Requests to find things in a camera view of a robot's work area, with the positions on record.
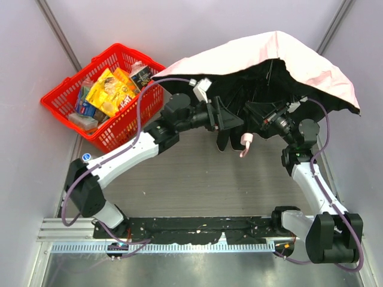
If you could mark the pink folding umbrella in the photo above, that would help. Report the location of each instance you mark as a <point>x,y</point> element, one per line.
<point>268,67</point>

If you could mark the plastic bottle with blue cap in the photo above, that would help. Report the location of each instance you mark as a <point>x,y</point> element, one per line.
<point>87,158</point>

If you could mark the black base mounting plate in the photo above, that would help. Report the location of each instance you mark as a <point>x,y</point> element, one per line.
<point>200,230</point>

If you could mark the white slotted cable duct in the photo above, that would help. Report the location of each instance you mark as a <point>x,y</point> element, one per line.
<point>100,247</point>

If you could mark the red and white snack packet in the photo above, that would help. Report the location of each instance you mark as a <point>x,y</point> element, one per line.
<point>124,102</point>

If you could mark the red plastic shopping basket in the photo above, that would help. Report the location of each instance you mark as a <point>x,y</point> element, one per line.
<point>116,131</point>

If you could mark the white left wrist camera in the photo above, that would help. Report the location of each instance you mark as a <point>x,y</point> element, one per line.
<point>200,89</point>

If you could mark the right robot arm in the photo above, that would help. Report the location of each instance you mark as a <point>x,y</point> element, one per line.
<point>334,235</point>

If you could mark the blue snack packet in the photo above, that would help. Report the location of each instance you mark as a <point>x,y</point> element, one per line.
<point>82,106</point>

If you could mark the clear plastic container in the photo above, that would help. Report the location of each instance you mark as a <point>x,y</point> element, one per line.
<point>83,122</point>

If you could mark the black box with gold print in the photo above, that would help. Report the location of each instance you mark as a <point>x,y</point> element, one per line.
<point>141,76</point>

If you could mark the orange snack box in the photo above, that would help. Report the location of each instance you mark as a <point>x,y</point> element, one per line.
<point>123,76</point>

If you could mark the aluminium frame rail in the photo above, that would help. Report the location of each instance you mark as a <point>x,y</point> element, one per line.
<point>53,230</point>

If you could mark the yellow snack bag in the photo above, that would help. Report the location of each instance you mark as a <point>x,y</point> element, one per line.
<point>106,92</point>

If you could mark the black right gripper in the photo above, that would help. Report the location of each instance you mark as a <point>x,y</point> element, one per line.
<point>266,116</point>

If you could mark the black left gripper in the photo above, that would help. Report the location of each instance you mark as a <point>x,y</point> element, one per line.
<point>214,115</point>

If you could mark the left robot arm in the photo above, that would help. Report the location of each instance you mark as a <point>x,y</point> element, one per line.
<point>86,180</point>

